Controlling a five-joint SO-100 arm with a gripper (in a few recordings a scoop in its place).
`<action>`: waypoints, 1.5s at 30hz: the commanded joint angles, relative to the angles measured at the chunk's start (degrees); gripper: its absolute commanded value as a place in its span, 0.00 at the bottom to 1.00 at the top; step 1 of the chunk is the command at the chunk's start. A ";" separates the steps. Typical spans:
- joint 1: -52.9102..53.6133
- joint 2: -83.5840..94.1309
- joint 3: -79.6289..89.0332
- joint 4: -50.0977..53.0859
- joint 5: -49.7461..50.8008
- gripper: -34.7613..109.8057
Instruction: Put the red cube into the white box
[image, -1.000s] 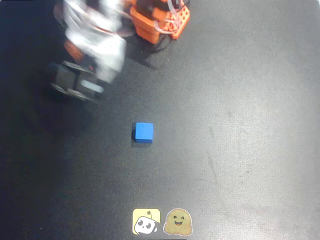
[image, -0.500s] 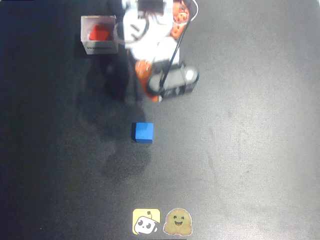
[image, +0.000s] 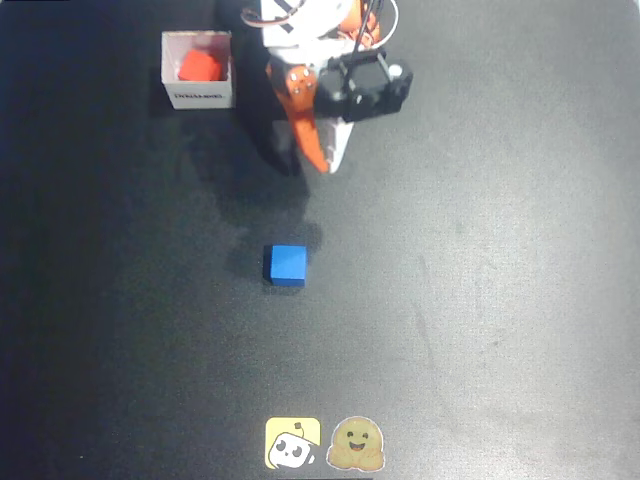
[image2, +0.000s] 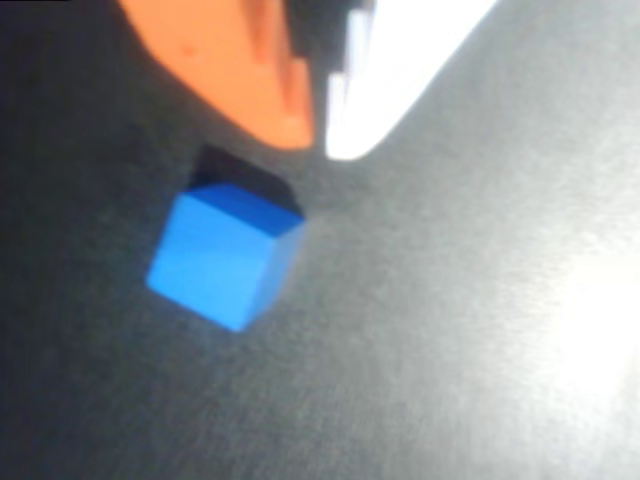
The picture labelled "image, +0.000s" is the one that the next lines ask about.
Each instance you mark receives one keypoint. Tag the hugging face emoji sticker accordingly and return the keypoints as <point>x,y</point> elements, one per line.
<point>356,444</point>

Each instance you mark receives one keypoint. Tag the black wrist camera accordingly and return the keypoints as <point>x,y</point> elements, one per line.
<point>365,92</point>

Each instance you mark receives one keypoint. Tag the red cube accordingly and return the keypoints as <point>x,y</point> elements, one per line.
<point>200,65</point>

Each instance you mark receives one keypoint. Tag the white cardboard box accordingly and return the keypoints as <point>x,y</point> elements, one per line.
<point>200,95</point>

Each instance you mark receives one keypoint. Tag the orange and white robot arm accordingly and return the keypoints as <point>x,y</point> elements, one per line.
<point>305,20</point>

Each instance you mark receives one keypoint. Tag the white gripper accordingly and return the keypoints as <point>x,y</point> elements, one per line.
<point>301,90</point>

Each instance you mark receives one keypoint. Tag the yellow robot face sticker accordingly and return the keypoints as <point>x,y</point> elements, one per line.
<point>292,442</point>

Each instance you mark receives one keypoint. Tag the blue cube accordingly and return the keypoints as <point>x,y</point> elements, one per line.
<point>287,265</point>

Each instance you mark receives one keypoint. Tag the orange robot base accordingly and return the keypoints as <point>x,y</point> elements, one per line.
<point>352,20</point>

